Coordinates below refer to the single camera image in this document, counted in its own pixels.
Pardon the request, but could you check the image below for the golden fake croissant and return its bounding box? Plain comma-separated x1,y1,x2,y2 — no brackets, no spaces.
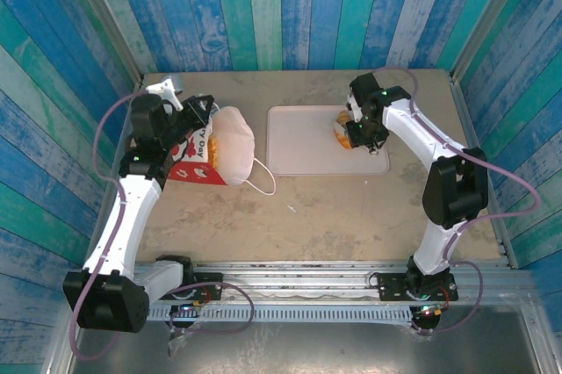
333,110,353,150

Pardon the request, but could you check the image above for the white paper bag red print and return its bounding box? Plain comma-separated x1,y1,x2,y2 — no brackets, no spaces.
166,104,277,198

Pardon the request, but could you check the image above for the white plastic tray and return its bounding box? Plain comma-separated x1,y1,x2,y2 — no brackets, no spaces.
266,104,391,176

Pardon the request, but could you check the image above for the clear plastic scrap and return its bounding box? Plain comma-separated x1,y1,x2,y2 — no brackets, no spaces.
166,323,198,357

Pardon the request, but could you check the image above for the steel base sheet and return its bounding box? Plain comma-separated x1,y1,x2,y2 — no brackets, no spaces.
65,303,545,374

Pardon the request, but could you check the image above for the aluminium corner post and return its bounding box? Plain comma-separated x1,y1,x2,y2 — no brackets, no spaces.
450,0,530,83
60,0,145,88

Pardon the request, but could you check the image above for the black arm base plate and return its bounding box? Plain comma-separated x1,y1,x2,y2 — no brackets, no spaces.
378,271,459,304
160,271,225,303

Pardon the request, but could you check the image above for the aluminium mounting rail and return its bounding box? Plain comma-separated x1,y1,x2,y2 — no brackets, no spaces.
131,259,539,305

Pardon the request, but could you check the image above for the small circuit board with wires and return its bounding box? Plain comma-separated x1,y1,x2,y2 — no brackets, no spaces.
414,302,447,318
169,301,207,318

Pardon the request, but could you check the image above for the aluminium table side rail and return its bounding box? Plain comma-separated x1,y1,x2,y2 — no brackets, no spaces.
448,70,520,270

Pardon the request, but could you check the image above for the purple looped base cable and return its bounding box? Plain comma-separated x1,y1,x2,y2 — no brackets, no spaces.
168,280,256,335

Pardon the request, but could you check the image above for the slotted grey cable duct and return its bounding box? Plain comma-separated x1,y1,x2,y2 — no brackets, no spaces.
147,303,416,325

